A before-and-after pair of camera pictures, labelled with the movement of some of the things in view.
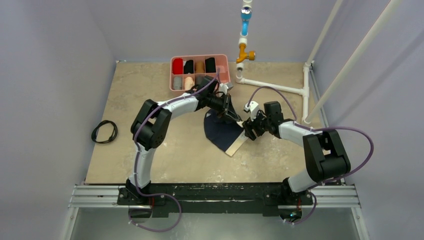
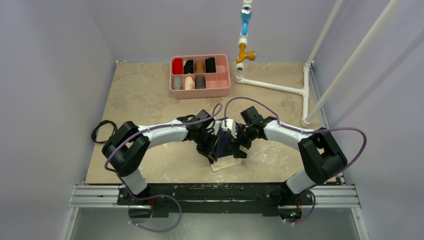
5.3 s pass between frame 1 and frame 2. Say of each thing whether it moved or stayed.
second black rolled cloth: stayed
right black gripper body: moved
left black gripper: moved
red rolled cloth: stayed
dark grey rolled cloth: stayed
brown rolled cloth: stayed
